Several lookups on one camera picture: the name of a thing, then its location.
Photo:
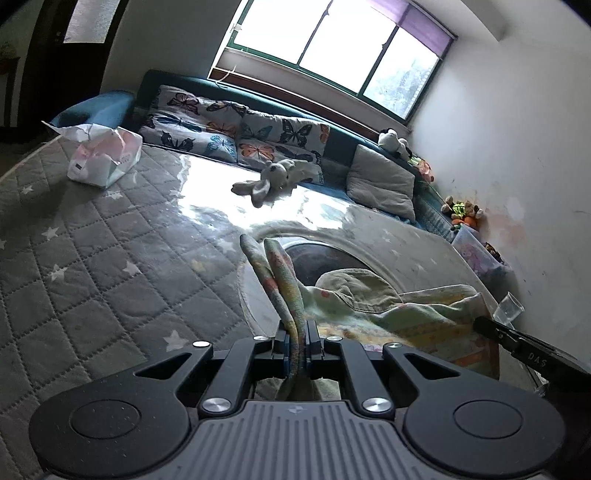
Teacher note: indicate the small colourful plush toys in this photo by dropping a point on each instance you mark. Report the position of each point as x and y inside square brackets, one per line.
[464, 212]

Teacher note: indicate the purple roller blind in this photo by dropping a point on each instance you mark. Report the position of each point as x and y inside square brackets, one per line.
[415, 23]

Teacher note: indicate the blue bolster pillow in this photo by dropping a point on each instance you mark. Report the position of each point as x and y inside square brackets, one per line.
[92, 110]

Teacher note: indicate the grey quilted star tablecloth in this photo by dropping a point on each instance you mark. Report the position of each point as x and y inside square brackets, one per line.
[92, 258]

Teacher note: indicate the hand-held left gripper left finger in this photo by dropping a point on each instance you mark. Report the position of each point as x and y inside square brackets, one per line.
[286, 357]

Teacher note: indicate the striped floral child's shirt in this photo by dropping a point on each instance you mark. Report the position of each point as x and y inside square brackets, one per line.
[415, 318]

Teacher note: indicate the panda plush toy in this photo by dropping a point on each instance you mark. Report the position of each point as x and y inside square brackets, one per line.
[395, 144]

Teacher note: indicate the dark wooden door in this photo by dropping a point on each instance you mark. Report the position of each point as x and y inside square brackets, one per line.
[51, 69]

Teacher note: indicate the colourful plush toy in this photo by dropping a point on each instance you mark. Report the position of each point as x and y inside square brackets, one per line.
[424, 170]

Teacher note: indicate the clear plastic storage bin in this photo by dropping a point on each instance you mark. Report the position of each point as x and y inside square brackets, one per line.
[480, 256]

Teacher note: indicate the white tissue pack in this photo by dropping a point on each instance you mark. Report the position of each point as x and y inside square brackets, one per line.
[101, 157]

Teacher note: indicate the clear plastic cup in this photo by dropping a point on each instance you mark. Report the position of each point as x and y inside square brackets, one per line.
[508, 310]

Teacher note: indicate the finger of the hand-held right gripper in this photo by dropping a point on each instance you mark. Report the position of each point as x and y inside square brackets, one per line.
[494, 333]

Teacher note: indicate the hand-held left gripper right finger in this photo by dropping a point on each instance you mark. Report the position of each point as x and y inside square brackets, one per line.
[311, 357]

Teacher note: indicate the butterfly print cushion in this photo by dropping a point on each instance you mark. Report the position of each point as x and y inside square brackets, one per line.
[281, 143]
[189, 120]

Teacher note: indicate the grey cushion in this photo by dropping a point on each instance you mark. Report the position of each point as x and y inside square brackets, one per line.
[381, 182]

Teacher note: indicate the teal sofa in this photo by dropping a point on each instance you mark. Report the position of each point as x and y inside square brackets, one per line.
[337, 152]

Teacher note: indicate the green framed window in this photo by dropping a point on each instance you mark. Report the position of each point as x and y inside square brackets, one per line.
[332, 41]

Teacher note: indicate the white plush bunny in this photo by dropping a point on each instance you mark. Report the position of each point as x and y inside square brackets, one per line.
[272, 177]

